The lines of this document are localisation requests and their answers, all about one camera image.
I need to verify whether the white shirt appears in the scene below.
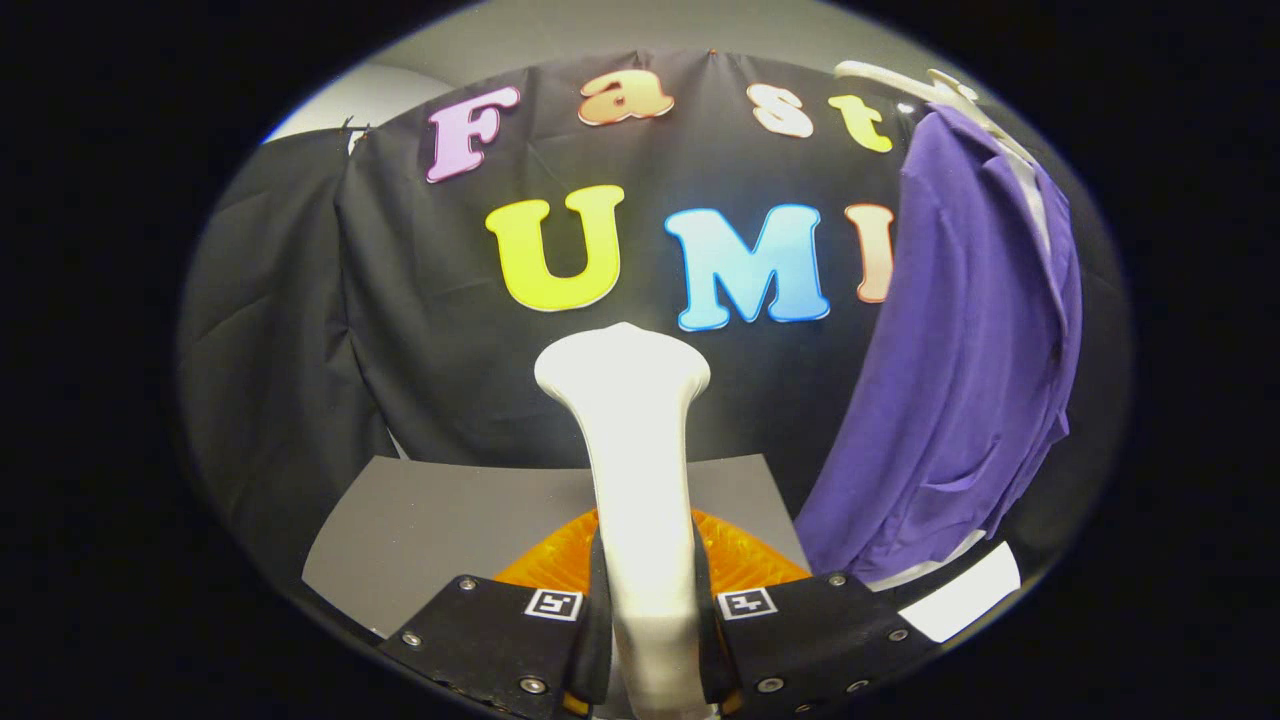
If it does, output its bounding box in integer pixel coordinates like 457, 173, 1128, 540
868, 148, 1053, 593

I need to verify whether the white garment steamer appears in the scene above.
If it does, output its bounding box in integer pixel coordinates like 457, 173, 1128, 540
533, 321, 717, 720

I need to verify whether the purple corduroy jacket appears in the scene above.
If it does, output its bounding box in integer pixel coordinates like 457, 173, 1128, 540
795, 104, 1085, 586

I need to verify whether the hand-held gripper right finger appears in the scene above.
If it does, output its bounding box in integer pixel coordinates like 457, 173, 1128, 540
688, 508, 943, 720

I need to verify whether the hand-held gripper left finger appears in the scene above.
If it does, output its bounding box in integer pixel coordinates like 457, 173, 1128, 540
378, 508, 613, 720

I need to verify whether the white clothes hanger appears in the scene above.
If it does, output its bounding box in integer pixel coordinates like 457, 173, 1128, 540
834, 60, 1037, 167

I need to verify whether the white paper sheet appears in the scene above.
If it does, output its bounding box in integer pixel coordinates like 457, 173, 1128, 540
898, 540, 1023, 644

